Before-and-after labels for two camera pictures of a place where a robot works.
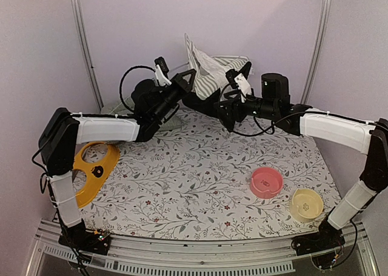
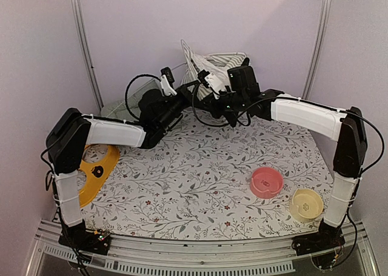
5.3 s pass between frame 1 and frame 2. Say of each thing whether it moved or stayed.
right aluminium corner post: stayed
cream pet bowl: stayed
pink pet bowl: stayed
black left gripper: moved
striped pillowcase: moved
